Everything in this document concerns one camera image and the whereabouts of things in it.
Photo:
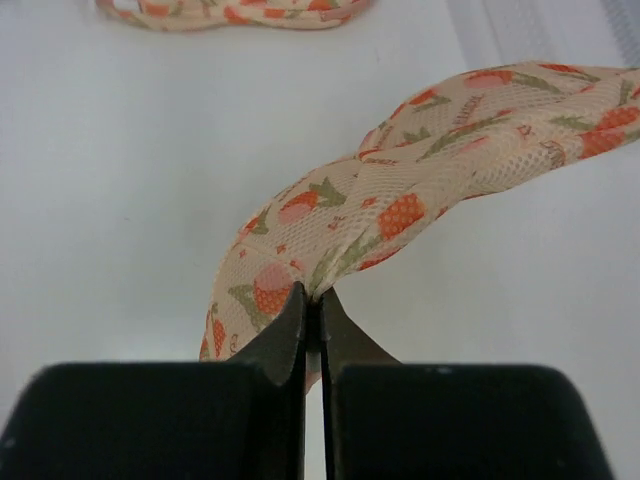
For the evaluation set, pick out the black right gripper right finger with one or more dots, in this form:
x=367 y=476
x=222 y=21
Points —
x=385 y=419

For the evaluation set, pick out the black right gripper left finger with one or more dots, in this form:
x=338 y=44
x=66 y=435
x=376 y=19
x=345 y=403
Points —
x=243 y=418

